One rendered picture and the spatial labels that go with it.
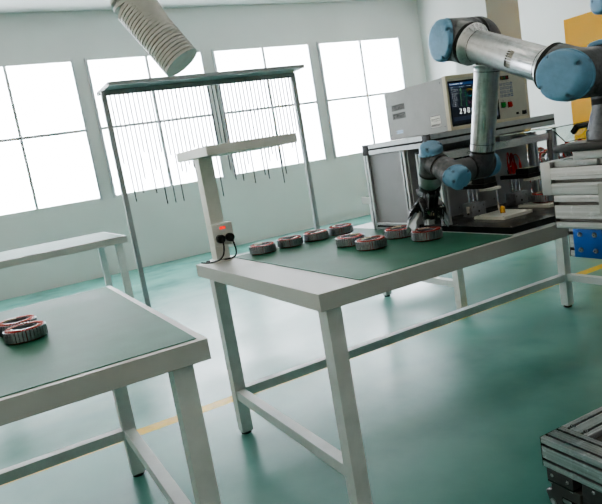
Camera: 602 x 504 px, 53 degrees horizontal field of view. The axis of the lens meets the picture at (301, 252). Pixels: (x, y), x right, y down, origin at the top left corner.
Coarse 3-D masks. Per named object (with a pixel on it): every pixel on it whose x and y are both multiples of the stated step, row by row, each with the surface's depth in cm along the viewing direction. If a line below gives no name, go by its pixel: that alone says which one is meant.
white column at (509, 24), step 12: (456, 0) 612; (468, 0) 599; (480, 0) 586; (492, 0) 586; (504, 0) 593; (516, 0) 601; (456, 12) 616; (468, 12) 602; (480, 12) 589; (492, 12) 587; (504, 12) 594; (516, 12) 602; (504, 24) 595; (516, 24) 603; (516, 36) 604; (456, 72) 634; (468, 72) 619
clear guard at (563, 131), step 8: (536, 128) 256; (544, 128) 233; (552, 128) 224; (560, 128) 225; (568, 128) 226; (584, 128) 229; (496, 136) 247; (560, 136) 221; (568, 136) 223; (576, 136) 224; (584, 136) 225
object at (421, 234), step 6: (420, 228) 220; (426, 228) 220; (432, 228) 219; (438, 228) 214; (414, 234) 214; (420, 234) 213; (426, 234) 212; (432, 234) 212; (438, 234) 213; (414, 240) 215; (420, 240) 213; (426, 240) 213
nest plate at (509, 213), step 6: (498, 210) 236; (510, 210) 231; (516, 210) 228; (522, 210) 226; (528, 210) 224; (474, 216) 231; (480, 216) 229; (486, 216) 226; (492, 216) 223; (498, 216) 221; (504, 216) 219; (510, 216) 220; (516, 216) 222
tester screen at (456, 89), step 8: (456, 88) 231; (464, 88) 233; (472, 88) 234; (456, 96) 231; (464, 96) 233; (472, 96) 235; (456, 104) 231; (464, 104) 233; (456, 112) 231; (464, 120) 234
